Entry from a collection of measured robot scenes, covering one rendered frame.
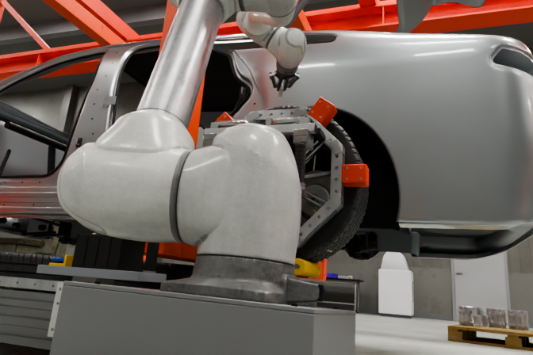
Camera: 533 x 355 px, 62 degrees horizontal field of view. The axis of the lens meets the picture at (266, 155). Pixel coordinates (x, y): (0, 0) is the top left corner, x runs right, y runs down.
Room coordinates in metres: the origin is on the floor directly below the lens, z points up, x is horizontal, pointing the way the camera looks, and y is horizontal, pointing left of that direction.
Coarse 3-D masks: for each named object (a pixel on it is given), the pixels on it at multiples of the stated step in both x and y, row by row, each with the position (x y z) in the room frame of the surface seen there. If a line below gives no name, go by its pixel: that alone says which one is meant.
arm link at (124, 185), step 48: (192, 0) 0.85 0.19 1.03; (192, 48) 0.81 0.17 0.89; (144, 96) 0.77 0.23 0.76; (192, 96) 0.79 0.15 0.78; (96, 144) 0.69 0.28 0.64; (144, 144) 0.67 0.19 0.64; (192, 144) 0.75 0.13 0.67; (96, 192) 0.67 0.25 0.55; (144, 192) 0.65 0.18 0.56; (144, 240) 0.72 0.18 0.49
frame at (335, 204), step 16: (256, 112) 1.69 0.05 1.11; (272, 112) 1.67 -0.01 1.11; (288, 112) 1.65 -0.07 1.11; (304, 112) 1.62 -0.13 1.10; (336, 144) 1.57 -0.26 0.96; (336, 160) 1.58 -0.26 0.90; (336, 176) 1.58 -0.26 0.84; (336, 192) 1.62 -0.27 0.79; (320, 208) 1.60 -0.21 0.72; (336, 208) 1.59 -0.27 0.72; (304, 224) 1.62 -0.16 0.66; (320, 224) 1.64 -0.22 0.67; (304, 240) 1.66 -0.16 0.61
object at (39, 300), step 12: (0, 276) 2.12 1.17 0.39; (0, 288) 2.11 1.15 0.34; (12, 288) 2.18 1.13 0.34; (36, 288) 2.03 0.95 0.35; (48, 288) 2.01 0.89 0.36; (60, 288) 1.97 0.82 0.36; (0, 300) 2.10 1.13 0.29; (12, 300) 2.08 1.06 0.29; (24, 300) 2.05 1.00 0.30; (36, 300) 2.04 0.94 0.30; (48, 300) 2.01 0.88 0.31; (48, 336) 1.98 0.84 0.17
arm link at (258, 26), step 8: (240, 16) 1.42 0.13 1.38; (248, 16) 1.33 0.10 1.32; (256, 16) 1.26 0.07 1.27; (264, 16) 1.20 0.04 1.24; (272, 16) 1.03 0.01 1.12; (288, 16) 1.04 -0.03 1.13; (240, 24) 1.44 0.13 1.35; (248, 24) 1.39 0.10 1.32; (256, 24) 1.35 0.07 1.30; (264, 24) 1.25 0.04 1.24; (272, 24) 1.18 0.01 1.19; (280, 24) 1.12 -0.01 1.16; (288, 24) 1.15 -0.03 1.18; (248, 32) 1.42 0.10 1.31; (256, 32) 1.40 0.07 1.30; (264, 32) 1.40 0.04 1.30; (272, 32) 1.42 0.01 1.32; (256, 40) 1.45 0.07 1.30; (264, 40) 1.44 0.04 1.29
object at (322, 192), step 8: (312, 184) 2.16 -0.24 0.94; (320, 184) 2.15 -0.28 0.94; (328, 184) 2.13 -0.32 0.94; (312, 192) 2.12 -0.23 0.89; (320, 192) 2.10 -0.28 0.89; (328, 192) 2.13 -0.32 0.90; (304, 200) 2.13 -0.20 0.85; (304, 208) 2.13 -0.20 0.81; (312, 208) 2.12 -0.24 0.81; (304, 216) 2.18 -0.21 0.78
